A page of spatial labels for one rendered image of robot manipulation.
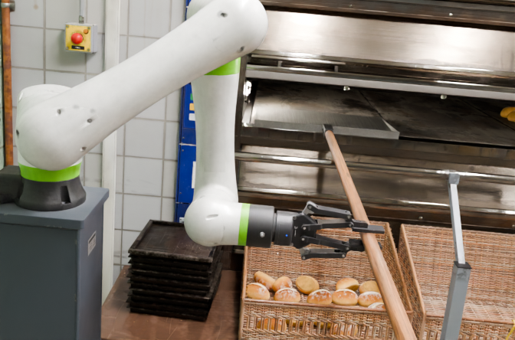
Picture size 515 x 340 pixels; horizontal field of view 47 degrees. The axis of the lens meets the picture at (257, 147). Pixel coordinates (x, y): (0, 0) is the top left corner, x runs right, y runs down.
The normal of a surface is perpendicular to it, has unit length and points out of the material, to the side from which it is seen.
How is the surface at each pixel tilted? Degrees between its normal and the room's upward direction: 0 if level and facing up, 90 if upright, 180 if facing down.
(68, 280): 90
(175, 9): 90
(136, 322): 0
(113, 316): 0
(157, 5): 90
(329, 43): 70
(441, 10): 90
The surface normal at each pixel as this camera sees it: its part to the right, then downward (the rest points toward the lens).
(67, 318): -0.02, 0.25
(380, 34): 0.00, -0.10
